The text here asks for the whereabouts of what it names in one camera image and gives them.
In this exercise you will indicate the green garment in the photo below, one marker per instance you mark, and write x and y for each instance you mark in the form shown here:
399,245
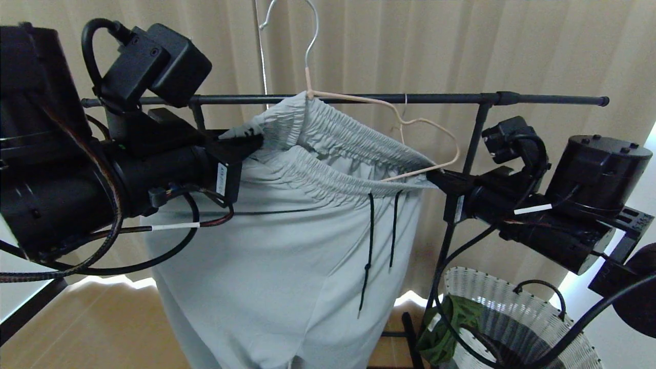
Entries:
451,328

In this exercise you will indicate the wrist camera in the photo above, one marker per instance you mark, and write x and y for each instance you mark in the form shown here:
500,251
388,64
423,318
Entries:
505,136
164,61

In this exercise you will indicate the black clothes rack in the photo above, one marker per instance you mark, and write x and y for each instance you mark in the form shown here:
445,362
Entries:
538,98

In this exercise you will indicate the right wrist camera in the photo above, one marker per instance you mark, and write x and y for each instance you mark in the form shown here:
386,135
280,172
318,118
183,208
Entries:
505,136

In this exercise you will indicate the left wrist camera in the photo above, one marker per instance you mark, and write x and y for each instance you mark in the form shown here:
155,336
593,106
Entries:
164,61

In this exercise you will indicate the white laundry basket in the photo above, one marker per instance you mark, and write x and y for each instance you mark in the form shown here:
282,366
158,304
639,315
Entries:
533,312

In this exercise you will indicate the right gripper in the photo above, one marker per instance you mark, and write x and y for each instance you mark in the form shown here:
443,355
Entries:
543,230

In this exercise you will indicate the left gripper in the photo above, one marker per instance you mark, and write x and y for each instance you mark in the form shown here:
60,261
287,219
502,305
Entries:
61,205

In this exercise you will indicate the pale grey shorts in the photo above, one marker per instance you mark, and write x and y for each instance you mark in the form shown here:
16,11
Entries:
266,266

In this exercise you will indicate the pink clothes hanger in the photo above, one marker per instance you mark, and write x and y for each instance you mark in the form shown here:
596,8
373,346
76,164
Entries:
307,82
406,100

